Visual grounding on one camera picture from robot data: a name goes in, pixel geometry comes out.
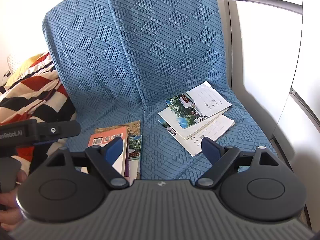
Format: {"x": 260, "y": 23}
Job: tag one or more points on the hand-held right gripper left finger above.
{"x": 115, "y": 150}

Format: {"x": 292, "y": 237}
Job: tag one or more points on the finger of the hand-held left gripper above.
{"x": 45, "y": 142}
{"x": 57, "y": 130}

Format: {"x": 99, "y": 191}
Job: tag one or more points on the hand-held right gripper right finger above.
{"x": 210, "y": 150}

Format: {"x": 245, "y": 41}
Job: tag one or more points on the photo cover booklet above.
{"x": 200, "y": 100}
{"x": 135, "y": 145}
{"x": 192, "y": 145}

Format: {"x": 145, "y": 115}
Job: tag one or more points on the orange book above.
{"x": 100, "y": 133}

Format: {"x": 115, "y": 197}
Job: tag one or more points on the purple book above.
{"x": 127, "y": 170}

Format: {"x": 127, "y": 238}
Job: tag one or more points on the tan landscape cover book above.
{"x": 133, "y": 128}

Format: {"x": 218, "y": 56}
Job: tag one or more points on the person's left hand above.
{"x": 8, "y": 210}

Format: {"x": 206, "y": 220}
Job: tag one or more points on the red black striped cloth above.
{"x": 30, "y": 92}

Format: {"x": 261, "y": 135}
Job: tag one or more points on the yellow pillow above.
{"x": 27, "y": 62}

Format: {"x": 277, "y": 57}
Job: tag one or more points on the white dotted pillow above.
{"x": 12, "y": 60}

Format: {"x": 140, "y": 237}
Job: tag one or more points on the blue textured sofa cover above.
{"x": 112, "y": 55}

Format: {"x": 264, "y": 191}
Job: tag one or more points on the grey curved metal bar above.
{"x": 262, "y": 0}

